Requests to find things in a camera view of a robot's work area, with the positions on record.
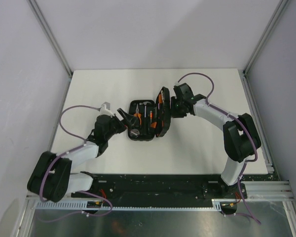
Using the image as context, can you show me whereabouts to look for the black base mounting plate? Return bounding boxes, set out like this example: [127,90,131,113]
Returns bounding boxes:
[70,172,249,206]

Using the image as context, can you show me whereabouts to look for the orange handled pliers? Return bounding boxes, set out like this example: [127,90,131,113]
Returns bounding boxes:
[134,104,142,124]

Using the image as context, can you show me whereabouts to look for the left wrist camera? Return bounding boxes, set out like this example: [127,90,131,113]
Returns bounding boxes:
[100,102,114,117]

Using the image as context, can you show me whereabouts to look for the orange handled screwdriver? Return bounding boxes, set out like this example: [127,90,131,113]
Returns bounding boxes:
[158,91,164,104]

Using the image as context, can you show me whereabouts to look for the claw hammer black handle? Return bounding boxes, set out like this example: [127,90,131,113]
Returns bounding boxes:
[141,101,150,118]

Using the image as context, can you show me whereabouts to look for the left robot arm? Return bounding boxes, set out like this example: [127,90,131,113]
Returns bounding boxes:
[27,107,139,202]

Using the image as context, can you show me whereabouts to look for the black plastic tool case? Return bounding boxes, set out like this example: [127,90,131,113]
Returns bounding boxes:
[128,87,171,141]

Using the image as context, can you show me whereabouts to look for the grey slotted cable duct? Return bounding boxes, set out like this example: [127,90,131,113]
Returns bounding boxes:
[34,199,222,211]

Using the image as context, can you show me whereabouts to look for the left aluminium frame post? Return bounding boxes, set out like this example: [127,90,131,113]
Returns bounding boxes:
[27,0,74,76]

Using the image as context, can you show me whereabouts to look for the aluminium frame post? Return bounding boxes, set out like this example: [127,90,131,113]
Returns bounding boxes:
[27,0,74,76]
[243,0,291,75]

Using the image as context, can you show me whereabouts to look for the tape measure in case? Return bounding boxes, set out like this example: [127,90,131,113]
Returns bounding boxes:
[129,128,140,138]

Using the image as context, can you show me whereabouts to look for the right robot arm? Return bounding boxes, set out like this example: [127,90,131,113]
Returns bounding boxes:
[171,83,261,198]

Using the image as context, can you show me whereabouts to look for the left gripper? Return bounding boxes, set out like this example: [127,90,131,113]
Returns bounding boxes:
[105,108,136,140]

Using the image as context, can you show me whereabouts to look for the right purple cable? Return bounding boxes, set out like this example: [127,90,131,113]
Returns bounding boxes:
[178,72,261,225]

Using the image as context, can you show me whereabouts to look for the right aluminium frame post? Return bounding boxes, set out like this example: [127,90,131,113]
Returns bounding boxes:
[243,0,291,75]

